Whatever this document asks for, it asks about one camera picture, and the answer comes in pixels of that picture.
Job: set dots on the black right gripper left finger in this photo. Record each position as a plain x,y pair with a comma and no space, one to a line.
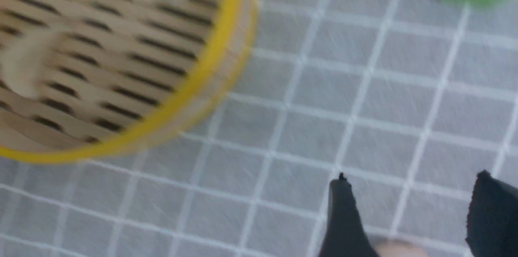
345,235

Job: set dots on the white pleated dumpling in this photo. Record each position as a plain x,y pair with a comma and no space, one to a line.
24,59

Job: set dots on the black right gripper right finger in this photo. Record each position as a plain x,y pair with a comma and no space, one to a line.
492,220

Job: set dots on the grey checked tablecloth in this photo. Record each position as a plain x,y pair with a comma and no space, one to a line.
409,98

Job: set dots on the bamboo steamer tray yellow rim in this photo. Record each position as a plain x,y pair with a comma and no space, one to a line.
130,74

